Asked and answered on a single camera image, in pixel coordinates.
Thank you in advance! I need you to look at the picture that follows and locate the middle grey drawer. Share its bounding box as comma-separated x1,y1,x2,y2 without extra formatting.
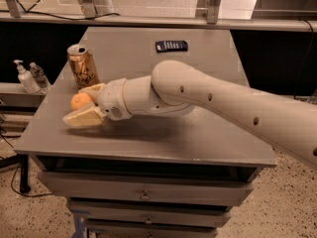
67,199,231,227

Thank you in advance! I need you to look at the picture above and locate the dark blue snack packet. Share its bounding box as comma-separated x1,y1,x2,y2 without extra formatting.
155,40,188,53

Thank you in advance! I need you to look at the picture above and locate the orange fruit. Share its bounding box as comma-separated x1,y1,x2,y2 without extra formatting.
70,93,93,111

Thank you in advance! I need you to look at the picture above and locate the grey drawer cabinet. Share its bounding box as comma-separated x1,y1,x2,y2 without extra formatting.
13,26,277,238

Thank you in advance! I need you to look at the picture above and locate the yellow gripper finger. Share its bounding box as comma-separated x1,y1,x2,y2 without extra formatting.
79,83,105,102
62,103,107,127

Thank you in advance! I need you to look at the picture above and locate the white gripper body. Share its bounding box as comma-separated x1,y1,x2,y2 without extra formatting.
97,78,132,121

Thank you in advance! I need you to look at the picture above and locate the black floor cable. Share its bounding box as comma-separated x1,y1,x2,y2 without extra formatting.
0,126,53,198

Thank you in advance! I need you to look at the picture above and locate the grey metal frame post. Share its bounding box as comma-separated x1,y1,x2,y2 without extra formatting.
195,0,221,24
81,0,96,18
5,0,23,18

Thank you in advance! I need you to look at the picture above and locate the top grey drawer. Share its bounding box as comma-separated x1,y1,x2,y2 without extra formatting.
38,172,253,206

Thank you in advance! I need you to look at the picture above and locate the black cable on ledge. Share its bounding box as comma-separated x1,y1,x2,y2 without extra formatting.
0,0,122,21

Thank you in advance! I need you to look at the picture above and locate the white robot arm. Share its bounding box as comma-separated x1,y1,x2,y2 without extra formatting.
63,60,317,168

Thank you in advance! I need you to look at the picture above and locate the bottom grey drawer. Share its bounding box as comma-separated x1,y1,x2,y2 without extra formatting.
86,220,218,238

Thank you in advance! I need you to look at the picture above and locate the grey drawer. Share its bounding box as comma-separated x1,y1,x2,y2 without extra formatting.
67,199,231,227
38,172,253,206
86,220,218,238

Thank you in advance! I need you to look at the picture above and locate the white pump dispenser bottle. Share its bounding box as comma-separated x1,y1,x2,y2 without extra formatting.
14,59,40,94

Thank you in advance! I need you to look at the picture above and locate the clear plastic water bottle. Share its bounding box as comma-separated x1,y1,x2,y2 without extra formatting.
30,62,51,91

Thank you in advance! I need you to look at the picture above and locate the gold soda can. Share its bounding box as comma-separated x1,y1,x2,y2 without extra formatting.
67,44,99,89

